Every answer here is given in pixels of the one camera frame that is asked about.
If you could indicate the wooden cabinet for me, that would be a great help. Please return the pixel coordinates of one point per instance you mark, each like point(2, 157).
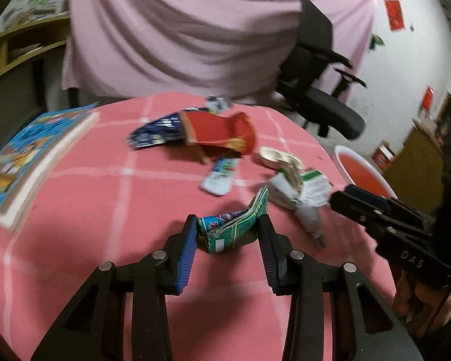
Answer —
point(417, 158)

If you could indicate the small silver wrapper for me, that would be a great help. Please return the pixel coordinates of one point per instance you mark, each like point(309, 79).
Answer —
point(218, 104)

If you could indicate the red snack bag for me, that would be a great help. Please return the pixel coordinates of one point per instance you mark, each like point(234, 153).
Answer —
point(214, 128)

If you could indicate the red hanging wall ornament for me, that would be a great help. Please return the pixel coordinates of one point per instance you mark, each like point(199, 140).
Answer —
point(428, 97)

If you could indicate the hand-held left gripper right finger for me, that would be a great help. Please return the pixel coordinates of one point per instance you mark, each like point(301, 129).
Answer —
point(271, 255)

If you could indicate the white blue flat wrapper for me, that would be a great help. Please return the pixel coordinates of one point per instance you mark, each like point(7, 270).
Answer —
point(219, 176)

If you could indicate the green white carton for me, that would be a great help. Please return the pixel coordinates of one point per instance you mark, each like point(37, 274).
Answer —
point(308, 210)

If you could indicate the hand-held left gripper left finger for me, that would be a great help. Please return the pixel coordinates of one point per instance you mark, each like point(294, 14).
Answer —
point(186, 252)

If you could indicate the colourful picture book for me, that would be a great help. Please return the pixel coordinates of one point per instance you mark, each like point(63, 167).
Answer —
point(22, 154)

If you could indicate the black office chair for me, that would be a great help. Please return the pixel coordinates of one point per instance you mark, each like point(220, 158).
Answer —
point(323, 105)

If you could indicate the green wall ornament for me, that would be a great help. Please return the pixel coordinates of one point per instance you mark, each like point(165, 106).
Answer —
point(376, 41)

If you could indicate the papers in shelf cubby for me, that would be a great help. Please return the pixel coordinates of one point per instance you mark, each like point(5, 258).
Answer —
point(24, 50)

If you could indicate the pink checked tablecloth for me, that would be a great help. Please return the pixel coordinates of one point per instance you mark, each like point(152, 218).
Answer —
point(97, 203)

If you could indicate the red paper wall decoration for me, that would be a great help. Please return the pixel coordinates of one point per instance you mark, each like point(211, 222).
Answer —
point(394, 14)

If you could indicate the stack of books and papers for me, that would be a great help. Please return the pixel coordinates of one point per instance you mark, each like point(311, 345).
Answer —
point(29, 11)

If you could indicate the pink hanging cloth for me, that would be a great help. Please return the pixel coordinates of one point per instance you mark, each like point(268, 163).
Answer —
point(191, 26)

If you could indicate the red basin with white rim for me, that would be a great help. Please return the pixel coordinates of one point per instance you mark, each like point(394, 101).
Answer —
point(360, 171)

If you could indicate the person's right hand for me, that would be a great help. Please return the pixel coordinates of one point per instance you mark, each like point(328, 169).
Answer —
point(424, 297)

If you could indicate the crushed green drink carton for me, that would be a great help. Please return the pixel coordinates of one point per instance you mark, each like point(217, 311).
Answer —
point(240, 229)

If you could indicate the cream plastic case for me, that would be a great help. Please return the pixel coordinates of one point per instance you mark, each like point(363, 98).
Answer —
point(274, 156)

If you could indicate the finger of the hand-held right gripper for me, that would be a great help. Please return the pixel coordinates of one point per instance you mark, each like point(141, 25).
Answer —
point(372, 197)
point(355, 208)

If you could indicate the dark blue snack wrapper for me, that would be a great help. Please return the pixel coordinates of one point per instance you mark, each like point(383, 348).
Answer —
point(154, 133)

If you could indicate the red cardboard box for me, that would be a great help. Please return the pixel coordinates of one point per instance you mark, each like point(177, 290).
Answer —
point(382, 154)

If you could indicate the wooden shelf unit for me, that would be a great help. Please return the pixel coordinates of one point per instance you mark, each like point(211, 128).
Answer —
point(18, 64)

